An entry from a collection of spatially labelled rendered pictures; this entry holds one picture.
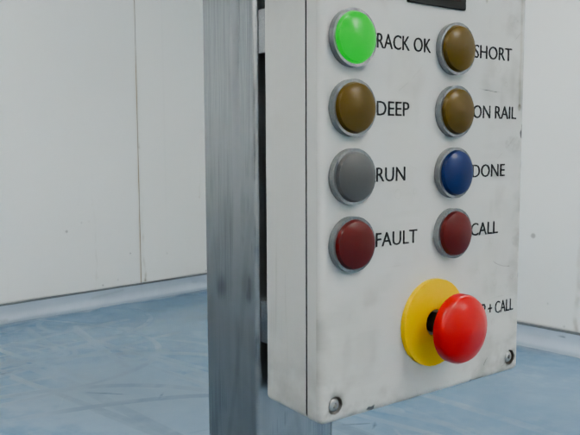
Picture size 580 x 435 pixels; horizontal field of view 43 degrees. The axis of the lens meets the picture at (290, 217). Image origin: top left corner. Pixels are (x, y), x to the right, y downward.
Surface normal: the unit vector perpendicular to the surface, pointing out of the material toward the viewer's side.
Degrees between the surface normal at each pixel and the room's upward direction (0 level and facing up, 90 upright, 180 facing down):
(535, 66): 90
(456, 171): 89
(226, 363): 90
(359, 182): 93
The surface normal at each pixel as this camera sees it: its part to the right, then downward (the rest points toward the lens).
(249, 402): -0.80, 0.06
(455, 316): 0.30, -0.22
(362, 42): 0.61, 0.13
